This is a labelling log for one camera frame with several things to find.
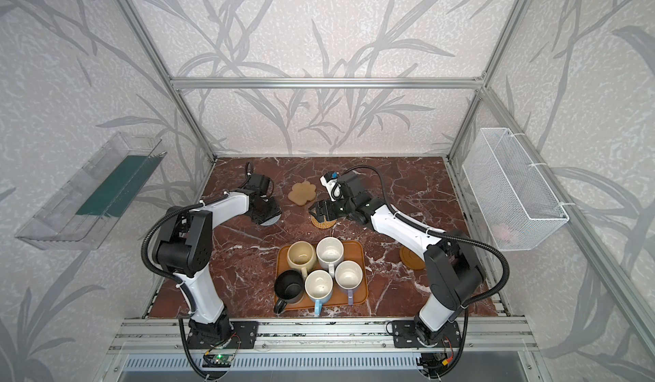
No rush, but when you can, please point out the cork paw-shaped coaster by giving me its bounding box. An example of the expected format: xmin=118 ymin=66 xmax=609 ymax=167
xmin=288 ymin=181 xmax=317 ymax=206

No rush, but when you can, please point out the beige glazed ceramic mug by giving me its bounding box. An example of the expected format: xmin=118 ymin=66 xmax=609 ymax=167
xmin=287 ymin=241 xmax=317 ymax=280

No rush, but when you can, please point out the round wooden coaster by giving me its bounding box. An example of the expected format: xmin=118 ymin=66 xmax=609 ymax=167
xmin=399 ymin=247 xmax=426 ymax=270

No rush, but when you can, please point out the woven rattan round coaster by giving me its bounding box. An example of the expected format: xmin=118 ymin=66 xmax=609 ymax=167
xmin=310 ymin=216 xmax=337 ymax=230

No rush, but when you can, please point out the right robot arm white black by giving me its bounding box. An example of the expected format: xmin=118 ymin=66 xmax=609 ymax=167
xmin=309 ymin=194 xmax=485 ymax=339

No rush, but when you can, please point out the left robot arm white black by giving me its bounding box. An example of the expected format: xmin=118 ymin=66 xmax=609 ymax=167
xmin=142 ymin=189 xmax=281 ymax=326

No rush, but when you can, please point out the white speckled mug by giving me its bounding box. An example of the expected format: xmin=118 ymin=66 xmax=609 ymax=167
xmin=316 ymin=237 xmax=345 ymax=277

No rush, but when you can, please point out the orange wooden tray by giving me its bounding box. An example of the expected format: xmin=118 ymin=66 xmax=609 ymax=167
xmin=273 ymin=237 xmax=368 ymax=315

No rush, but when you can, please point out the black mug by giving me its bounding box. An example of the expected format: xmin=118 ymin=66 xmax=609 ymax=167
xmin=274 ymin=269 xmax=305 ymax=315

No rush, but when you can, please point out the white purple mug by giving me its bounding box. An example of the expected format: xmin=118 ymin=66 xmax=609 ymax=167
xmin=334 ymin=260 xmax=364 ymax=305

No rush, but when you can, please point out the white light-blue mug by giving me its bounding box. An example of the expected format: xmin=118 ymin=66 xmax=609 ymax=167
xmin=305 ymin=269 xmax=334 ymax=317

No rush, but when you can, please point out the clear plastic bin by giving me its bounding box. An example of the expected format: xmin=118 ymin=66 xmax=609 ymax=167
xmin=16 ymin=132 xmax=167 ymax=251

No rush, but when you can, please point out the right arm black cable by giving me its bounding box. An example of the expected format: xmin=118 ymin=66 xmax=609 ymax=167
xmin=339 ymin=164 xmax=511 ymax=309

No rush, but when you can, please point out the aluminium frame crossbar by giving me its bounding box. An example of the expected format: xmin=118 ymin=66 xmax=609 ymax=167
xmin=171 ymin=77 xmax=483 ymax=90

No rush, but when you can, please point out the white wire mesh basket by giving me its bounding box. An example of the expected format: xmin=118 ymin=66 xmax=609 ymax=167
xmin=462 ymin=128 xmax=570 ymax=252

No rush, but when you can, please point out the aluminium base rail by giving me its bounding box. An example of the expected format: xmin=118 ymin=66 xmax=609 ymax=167
xmin=107 ymin=317 xmax=538 ymax=354

